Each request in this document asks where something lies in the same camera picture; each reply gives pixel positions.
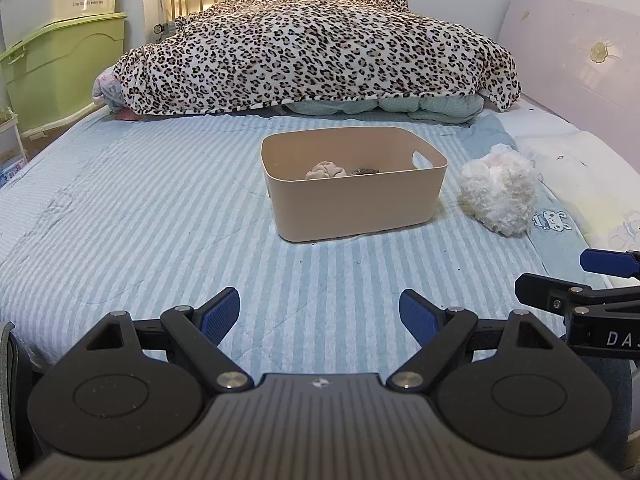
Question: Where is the white cartoon pillow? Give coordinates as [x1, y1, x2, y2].
[491, 96, 640, 288]

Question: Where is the white fluffy plush toy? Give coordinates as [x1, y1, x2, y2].
[459, 143, 538, 237]

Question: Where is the blue striped bed sheet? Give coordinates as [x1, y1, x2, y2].
[0, 106, 622, 378]

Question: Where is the beige plastic storage basket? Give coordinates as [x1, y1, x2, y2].
[260, 126, 448, 243]

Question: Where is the pale pink headboard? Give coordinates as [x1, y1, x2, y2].
[498, 0, 640, 169]

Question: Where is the light green folded quilt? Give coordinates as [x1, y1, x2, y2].
[283, 94, 485, 125]

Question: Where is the pink floral pillow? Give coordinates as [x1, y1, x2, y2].
[91, 66, 126, 112]

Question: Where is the leopard print blanket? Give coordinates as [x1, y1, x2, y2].
[113, 0, 521, 116]

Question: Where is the green plastic storage bin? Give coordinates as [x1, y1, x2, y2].
[1, 13, 126, 131]

